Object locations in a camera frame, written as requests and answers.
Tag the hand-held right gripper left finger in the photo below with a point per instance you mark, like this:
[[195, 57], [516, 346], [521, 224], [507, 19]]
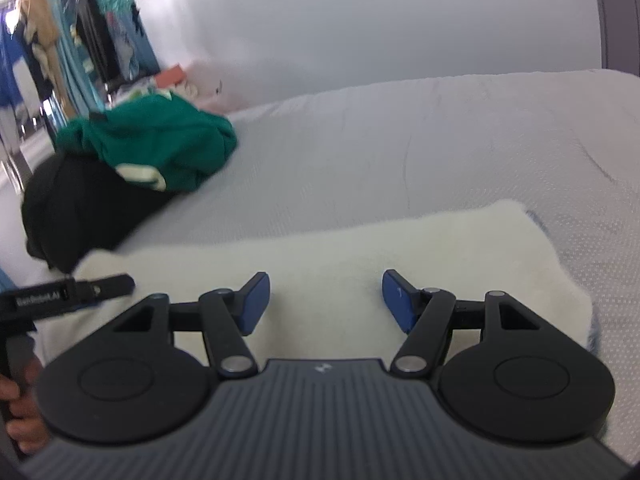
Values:
[[255, 305]]

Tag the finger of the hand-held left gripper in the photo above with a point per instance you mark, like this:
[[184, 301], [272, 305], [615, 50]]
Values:
[[107, 287]]

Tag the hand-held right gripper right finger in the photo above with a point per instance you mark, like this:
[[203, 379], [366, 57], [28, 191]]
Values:
[[400, 302]]

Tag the white blue-striped sweater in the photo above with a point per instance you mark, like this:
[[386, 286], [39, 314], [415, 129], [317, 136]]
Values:
[[350, 250]]

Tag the rack of hanging clothes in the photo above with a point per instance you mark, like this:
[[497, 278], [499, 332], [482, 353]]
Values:
[[65, 35]]

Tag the person's left hand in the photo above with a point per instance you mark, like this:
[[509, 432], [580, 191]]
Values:
[[27, 420]]

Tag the black jacket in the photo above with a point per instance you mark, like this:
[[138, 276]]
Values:
[[75, 210]]

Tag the grey bed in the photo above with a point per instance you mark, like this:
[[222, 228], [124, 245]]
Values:
[[400, 150]]

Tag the green sweatshirt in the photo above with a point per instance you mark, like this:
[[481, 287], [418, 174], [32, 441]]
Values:
[[165, 135]]

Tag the red box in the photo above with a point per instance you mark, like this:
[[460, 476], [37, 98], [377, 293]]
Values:
[[171, 76]]

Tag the grey door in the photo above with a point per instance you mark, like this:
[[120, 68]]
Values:
[[620, 10]]

